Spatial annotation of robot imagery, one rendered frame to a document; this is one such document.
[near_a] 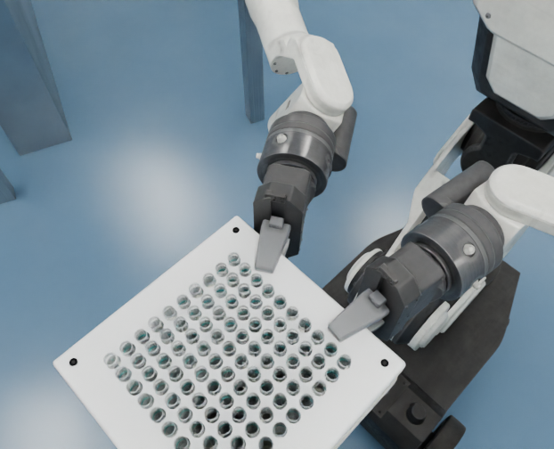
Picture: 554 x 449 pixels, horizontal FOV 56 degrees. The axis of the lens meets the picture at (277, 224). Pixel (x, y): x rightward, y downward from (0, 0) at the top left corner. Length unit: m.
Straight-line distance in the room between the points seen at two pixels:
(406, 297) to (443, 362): 1.00
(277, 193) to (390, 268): 0.14
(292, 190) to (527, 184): 0.26
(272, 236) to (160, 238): 1.29
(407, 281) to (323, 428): 0.16
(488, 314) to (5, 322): 1.45
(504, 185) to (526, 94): 0.23
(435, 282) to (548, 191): 0.17
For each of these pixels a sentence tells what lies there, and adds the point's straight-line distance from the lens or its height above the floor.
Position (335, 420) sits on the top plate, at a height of 1.04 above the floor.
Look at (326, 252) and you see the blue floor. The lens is 1.78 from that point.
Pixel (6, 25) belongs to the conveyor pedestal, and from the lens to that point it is 1.89.
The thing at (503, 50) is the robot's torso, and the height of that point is 1.07.
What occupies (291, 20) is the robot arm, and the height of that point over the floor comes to 1.09.
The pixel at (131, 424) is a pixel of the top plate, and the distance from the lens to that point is 0.53.
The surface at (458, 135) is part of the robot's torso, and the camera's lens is 1.00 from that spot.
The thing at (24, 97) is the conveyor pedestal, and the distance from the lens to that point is 2.05.
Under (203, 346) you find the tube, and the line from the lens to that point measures 0.55.
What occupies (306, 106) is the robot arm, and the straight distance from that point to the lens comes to 0.68.
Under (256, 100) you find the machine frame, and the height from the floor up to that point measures 0.12.
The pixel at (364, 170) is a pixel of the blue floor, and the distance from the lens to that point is 2.00.
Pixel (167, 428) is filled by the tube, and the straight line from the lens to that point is 0.54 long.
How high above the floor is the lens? 1.54
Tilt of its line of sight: 57 degrees down
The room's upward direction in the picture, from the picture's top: straight up
